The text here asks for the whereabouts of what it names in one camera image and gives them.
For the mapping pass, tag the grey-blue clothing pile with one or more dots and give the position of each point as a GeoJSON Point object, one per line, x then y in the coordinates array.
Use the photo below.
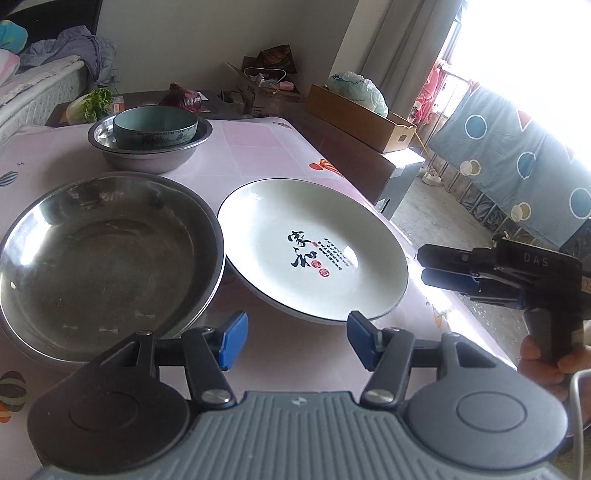
{"type": "Point", "coordinates": [74, 46]}

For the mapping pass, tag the person's right hand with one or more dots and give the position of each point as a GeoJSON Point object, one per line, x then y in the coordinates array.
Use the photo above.
{"type": "Point", "coordinates": [535, 364]}

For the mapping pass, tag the white quilted mattress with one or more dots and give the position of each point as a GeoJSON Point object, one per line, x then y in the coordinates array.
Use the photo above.
{"type": "Point", "coordinates": [41, 92]}

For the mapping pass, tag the cabbage in plastic bag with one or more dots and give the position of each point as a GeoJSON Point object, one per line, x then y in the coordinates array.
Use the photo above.
{"type": "Point", "coordinates": [360, 90]}

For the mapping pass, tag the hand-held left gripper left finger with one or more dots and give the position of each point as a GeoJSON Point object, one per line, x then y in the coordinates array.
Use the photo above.
{"type": "Point", "coordinates": [233, 337]}

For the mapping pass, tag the long shallow cardboard box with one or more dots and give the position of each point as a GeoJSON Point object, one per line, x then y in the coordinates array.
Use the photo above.
{"type": "Point", "coordinates": [351, 120]}

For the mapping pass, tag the pink hanging garment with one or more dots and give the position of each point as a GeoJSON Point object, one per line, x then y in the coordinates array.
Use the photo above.
{"type": "Point", "coordinates": [429, 92]}

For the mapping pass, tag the open cardboard box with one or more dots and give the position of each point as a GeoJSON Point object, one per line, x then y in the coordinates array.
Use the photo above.
{"type": "Point", "coordinates": [263, 99]}

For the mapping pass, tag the blue dotted blanket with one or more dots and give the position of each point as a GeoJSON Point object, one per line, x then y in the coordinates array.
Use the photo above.
{"type": "Point", "coordinates": [498, 138]}

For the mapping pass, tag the white plate with dark rim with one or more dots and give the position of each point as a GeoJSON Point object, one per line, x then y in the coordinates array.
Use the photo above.
{"type": "Point", "coordinates": [277, 221]}

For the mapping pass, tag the dark printed bag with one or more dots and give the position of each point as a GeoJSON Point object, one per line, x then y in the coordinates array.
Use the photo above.
{"type": "Point", "coordinates": [277, 57]}

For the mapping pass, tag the red cabbage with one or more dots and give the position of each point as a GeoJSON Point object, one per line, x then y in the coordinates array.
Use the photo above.
{"type": "Point", "coordinates": [184, 99]}

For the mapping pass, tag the deep stainless steel bowl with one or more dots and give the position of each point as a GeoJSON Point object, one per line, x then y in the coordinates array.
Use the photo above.
{"type": "Point", "coordinates": [138, 159]}

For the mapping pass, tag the bok choy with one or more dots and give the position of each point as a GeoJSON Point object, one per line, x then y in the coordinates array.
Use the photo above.
{"type": "Point", "coordinates": [92, 104]}

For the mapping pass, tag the grey curtain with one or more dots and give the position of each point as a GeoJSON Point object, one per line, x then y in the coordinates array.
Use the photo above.
{"type": "Point", "coordinates": [406, 37]}

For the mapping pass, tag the teal ceramic bowl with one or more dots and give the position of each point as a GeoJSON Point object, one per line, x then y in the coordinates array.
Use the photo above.
{"type": "Point", "coordinates": [152, 136]}

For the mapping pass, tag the dark printed appliance carton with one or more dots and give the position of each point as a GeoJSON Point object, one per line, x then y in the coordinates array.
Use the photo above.
{"type": "Point", "coordinates": [134, 99]}

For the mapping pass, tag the pink balloon print tablecloth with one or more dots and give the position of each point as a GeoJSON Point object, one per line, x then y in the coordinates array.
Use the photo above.
{"type": "Point", "coordinates": [258, 147]}

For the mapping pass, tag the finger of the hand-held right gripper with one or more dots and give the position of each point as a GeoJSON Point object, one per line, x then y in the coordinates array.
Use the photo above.
{"type": "Point", "coordinates": [452, 282]}
{"type": "Point", "coordinates": [457, 258]}

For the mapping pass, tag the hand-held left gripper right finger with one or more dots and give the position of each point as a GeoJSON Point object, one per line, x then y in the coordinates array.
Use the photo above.
{"type": "Point", "coordinates": [360, 332]}

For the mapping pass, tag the wide shallow steel bowl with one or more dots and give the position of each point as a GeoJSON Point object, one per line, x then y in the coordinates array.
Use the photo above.
{"type": "Point", "coordinates": [106, 258]}

